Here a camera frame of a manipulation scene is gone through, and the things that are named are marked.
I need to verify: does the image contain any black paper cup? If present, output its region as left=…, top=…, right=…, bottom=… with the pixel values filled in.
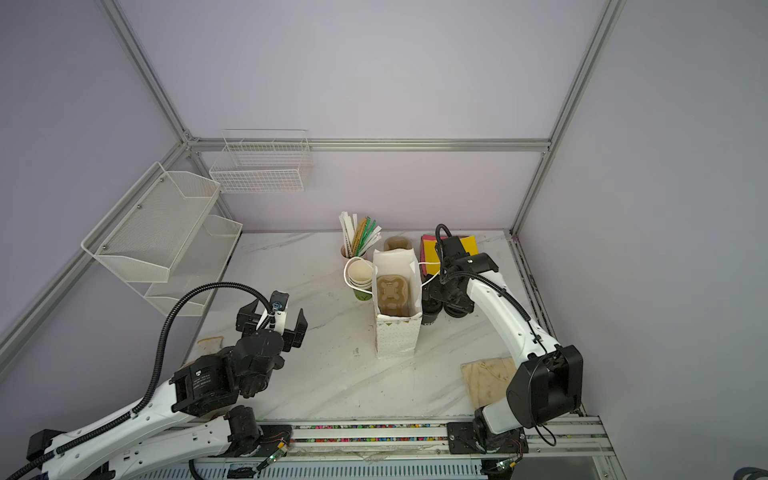
left=421, top=286, right=443, bottom=326

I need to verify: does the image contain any brown pulp cup carrier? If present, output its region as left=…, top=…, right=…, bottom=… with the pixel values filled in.
left=376, top=275, right=411, bottom=317
left=384, top=236, right=413, bottom=251

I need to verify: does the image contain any white paper gift bag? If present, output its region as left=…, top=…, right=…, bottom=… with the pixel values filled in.
left=342, top=248, right=425, bottom=359

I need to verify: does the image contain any stack of green paper cups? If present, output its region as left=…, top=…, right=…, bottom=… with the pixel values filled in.
left=345, top=258, right=374, bottom=301

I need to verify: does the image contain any stack of black cup lids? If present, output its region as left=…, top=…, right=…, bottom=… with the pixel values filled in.
left=443, top=300, right=475, bottom=319

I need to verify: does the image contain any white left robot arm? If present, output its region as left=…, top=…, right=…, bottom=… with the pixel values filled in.
left=20, top=290, right=308, bottom=479

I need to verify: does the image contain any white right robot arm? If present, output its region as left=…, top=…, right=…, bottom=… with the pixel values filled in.
left=422, top=224, right=584, bottom=452

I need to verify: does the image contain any yellow paper napkin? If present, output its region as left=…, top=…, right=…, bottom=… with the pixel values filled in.
left=420, top=235, right=478, bottom=275

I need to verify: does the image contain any small beige cloth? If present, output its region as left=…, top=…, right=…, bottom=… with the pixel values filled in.
left=193, top=336, right=224, bottom=358

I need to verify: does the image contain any beige work glove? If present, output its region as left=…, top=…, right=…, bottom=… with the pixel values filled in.
left=460, top=357, right=517, bottom=409

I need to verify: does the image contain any bundle of wrapped straws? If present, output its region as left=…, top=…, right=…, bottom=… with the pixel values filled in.
left=338, top=211, right=382, bottom=258

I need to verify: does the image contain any pink straw holder cup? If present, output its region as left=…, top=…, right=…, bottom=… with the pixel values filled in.
left=340, top=245, right=352, bottom=262

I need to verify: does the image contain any white mesh two-tier shelf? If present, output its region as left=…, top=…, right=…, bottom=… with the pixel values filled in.
left=81, top=163, right=242, bottom=315

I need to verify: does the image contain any white wire basket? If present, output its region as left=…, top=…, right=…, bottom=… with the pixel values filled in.
left=209, top=129, right=313, bottom=194

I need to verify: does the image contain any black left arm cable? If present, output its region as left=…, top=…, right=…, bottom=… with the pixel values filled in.
left=0, top=281, right=274, bottom=480

